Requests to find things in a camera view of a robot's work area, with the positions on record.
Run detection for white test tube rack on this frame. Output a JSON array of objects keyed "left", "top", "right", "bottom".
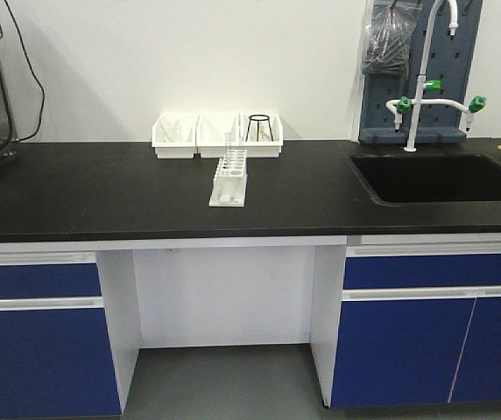
[{"left": 208, "top": 149, "right": 247, "bottom": 207}]

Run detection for clear glass test tube right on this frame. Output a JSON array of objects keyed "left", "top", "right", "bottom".
[{"left": 236, "top": 132, "right": 244, "bottom": 151}]

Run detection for clear glass test tube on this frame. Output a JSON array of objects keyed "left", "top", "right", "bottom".
[
  {"left": 236, "top": 132, "right": 244, "bottom": 151},
  {"left": 222, "top": 132, "right": 230, "bottom": 162}
]

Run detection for clear glass test tube left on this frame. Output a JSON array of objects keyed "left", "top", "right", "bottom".
[{"left": 222, "top": 132, "right": 230, "bottom": 162}]

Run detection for grey pegboard drying rack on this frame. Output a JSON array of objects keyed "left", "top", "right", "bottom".
[{"left": 359, "top": 1, "right": 483, "bottom": 144}]

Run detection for white right storage bin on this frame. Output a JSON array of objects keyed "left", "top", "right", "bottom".
[{"left": 239, "top": 112, "right": 284, "bottom": 158}]

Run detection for white storage bin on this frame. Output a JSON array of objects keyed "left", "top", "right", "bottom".
[
  {"left": 196, "top": 112, "right": 240, "bottom": 158},
  {"left": 152, "top": 112, "right": 199, "bottom": 159},
  {"left": 239, "top": 112, "right": 284, "bottom": 158}
]

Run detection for white middle storage bin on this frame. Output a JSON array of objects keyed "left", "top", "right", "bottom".
[{"left": 196, "top": 112, "right": 240, "bottom": 158}]

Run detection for black metal tripod stand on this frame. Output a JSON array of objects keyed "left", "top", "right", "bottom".
[{"left": 245, "top": 114, "right": 273, "bottom": 142}]

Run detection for white left storage bin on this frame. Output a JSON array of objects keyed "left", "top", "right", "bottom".
[{"left": 152, "top": 112, "right": 199, "bottom": 159}]

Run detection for clear glass beaker left bin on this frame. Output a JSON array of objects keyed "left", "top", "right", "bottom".
[{"left": 161, "top": 122, "right": 182, "bottom": 143}]

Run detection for black lab sink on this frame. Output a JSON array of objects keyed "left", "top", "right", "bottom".
[{"left": 351, "top": 154, "right": 501, "bottom": 204}]

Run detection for white lab faucet green knobs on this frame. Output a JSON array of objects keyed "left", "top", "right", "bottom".
[{"left": 385, "top": 1, "right": 486, "bottom": 152}]

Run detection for plastic bag of pegs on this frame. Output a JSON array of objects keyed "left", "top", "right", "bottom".
[{"left": 361, "top": 1, "right": 415, "bottom": 76}]

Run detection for blue right cabinet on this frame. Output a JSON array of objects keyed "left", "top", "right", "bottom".
[{"left": 326, "top": 248, "right": 501, "bottom": 408}]

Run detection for blue cabinet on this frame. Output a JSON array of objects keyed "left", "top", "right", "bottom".
[
  {"left": 326, "top": 248, "right": 501, "bottom": 408},
  {"left": 0, "top": 253, "right": 123, "bottom": 419}
]

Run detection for blue left cabinet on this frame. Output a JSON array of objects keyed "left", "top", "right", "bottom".
[{"left": 0, "top": 253, "right": 123, "bottom": 419}]

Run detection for black hanging cable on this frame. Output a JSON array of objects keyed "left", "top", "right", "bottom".
[{"left": 3, "top": 0, "right": 46, "bottom": 143}]

